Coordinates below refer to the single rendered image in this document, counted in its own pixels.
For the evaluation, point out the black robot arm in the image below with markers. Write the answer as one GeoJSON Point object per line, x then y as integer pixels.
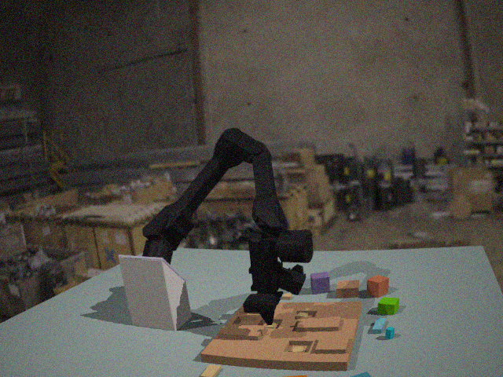
{"type": "Point", "coordinates": [173, 223]}

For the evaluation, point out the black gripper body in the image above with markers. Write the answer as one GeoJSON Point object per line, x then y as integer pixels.
{"type": "Point", "coordinates": [265, 300]}

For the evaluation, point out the purple block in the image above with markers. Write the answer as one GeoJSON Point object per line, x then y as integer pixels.
{"type": "Point", "coordinates": [319, 283]}

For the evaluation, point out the tan wooden puzzle board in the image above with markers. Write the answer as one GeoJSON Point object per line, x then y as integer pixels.
{"type": "Point", "coordinates": [327, 336]}

